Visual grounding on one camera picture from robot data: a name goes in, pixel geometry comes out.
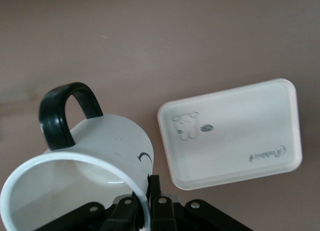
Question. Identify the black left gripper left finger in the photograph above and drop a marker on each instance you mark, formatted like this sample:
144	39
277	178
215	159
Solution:
120	216

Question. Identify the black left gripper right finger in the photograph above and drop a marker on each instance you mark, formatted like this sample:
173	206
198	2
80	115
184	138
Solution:
175	218

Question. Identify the cream rabbit print tray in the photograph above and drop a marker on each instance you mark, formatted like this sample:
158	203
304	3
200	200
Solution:
232	136

